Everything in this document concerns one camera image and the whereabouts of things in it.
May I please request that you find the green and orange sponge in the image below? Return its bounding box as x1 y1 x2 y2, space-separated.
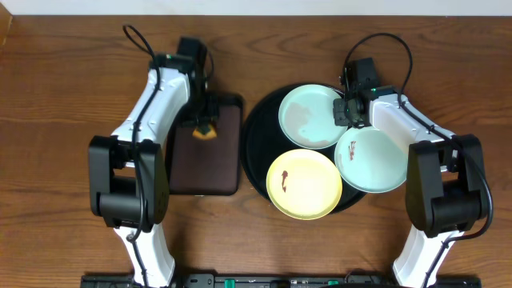
192 123 218 141

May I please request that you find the pale green plate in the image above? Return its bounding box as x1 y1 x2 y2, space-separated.
334 127 407 194
278 84 348 150

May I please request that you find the yellow plate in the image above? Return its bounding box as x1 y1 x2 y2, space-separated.
266 149 343 221

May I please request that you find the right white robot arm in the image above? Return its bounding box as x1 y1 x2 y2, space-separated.
333 86 494 287

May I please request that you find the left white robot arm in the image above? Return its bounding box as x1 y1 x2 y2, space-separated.
88 52 212 287

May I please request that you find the black rectangular water tray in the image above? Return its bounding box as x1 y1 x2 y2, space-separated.
166 93 243 196

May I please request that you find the black round tray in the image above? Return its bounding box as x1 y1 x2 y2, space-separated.
239 82 368 215

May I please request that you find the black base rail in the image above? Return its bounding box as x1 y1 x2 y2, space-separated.
79 271 483 288

